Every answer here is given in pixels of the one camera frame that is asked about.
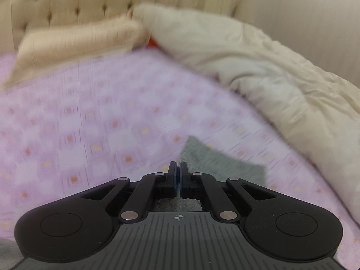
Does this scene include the purple patterned bed sheet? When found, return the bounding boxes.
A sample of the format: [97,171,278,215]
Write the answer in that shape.
[1,49,359,269]

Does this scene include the red item under duvet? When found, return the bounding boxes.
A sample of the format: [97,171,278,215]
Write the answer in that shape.
[147,37,159,48]

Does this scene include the grey knit pants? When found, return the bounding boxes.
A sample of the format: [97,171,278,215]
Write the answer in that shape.
[154,136,266,212]

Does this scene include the cream duvet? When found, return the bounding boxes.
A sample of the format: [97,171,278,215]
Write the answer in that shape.
[131,3,359,220]

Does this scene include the beige satin pillow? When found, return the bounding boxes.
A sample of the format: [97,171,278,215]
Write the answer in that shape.
[2,15,149,88]

